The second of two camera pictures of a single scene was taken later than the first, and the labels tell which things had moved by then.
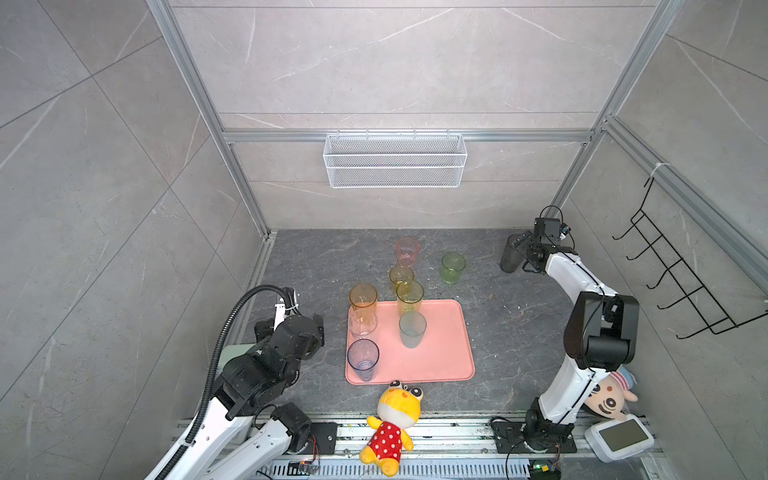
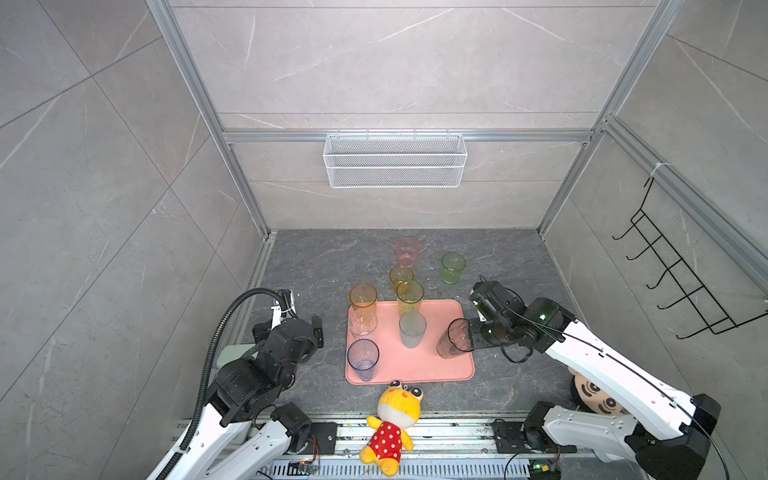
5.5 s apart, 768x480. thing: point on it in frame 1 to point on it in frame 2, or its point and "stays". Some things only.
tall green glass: x=410 y=295 stays
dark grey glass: x=511 y=257 to x=457 y=335
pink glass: x=407 y=250 stays
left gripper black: x=319 y=335 stays
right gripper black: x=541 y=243 to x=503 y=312
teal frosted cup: x=412 y=327 stays
